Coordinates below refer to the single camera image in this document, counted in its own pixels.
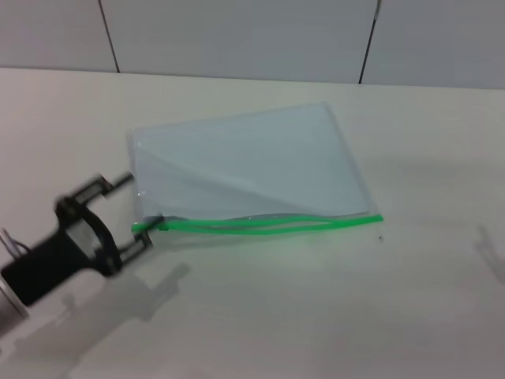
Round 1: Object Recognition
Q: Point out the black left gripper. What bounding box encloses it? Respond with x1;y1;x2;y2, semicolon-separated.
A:
0;171;155;307

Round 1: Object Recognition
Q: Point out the transparent green-zip document bag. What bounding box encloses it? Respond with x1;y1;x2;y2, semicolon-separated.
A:
125;100;384;249

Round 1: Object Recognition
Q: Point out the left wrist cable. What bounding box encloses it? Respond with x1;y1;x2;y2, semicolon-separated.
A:
0;227;29;256

